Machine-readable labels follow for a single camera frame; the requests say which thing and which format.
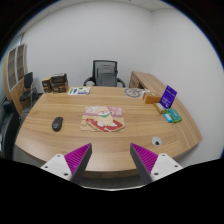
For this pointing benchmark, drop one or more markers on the desk cable grommet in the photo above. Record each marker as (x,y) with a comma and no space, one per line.
(156,141)

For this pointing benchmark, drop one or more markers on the dark brown cardboard box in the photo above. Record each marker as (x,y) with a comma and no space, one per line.
(59,83)

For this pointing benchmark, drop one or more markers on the yellow small box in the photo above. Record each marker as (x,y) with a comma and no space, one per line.
(160,108)

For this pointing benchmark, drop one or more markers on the wooden bookshelf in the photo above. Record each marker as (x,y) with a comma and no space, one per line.
(15,68)

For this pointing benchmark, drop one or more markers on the cartoon dog mouse pad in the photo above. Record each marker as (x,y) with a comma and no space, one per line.
(102,119)

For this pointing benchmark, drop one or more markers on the blue small packet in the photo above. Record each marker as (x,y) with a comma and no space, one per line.
(167,117)

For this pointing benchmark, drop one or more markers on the black computer mouse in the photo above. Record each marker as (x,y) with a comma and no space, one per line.
(57,124)

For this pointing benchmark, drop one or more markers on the orange box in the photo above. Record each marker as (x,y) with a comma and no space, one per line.
(151,98)

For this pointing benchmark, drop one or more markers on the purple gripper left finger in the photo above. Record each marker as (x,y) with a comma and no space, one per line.
(71,166)

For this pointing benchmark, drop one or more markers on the black side chair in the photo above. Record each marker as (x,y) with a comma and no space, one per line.
(29,90)

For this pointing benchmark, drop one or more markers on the white green paper sheet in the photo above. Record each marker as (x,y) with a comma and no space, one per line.
(79,91)

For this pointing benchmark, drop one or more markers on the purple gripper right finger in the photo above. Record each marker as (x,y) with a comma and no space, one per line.
(152,166)

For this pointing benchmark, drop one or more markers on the small brown cardboard box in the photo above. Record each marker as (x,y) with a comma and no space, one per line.
(46,83)

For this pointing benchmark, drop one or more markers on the green packet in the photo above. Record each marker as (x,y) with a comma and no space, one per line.
(174,115)

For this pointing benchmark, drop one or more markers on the black chair at left edge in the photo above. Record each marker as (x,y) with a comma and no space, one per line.
(10,123)

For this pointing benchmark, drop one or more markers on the black mesh office chair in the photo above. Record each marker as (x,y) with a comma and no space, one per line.
(104,73)

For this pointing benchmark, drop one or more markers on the purple standing card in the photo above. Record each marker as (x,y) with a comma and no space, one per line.
(168,97)

